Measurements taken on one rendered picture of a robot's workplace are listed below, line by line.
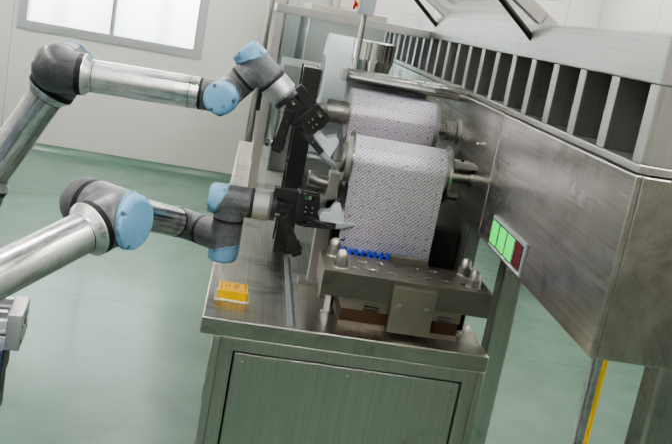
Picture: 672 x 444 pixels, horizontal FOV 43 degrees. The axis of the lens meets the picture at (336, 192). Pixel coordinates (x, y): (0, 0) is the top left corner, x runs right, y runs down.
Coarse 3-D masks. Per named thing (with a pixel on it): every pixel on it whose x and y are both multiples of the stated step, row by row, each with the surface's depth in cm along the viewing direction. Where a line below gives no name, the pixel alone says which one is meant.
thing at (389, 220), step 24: (360, 192) 213; (384, 192) 214; (408, 192) 214; (360, 216) 215; (384, 216) 215; (408, 216) 216; (432, 216) 216; (360, 240) 216; (384, 240) 216; (408, 240) 217; (432, 240) 217
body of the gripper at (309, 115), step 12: (300, 84) 212; (288, 96) 208; (300, 96) 210; (276, 108) 211; (288, 108) 211; (300, 108) 211; (312, 108) 209; (300, 120) 210; (312, 120) 211; (324, 120) 210; (300, 132) 211; (312, 132) 212
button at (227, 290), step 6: (222, 282) 207; (228, 282) 208; (234, 282) 209; (222, 288) 203; (228, 288) 204; (234, 288) 205; (240, 288) 205; (246, 288) 206; (222, 294) 202; (228, 294) 203; (234, 294) 203; (240, 294) 203; (246, 294) 203; (240, 300) 203; (246, 300) 204
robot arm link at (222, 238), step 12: (204, 216) 216; (204, 228) 212; (216, 228) 210; (228, 228) 209; (240, 228) 211; (204, 240) 212; (216, 240) 210; (228, 240) 210; (216, 252) 211; (228, 252) 211
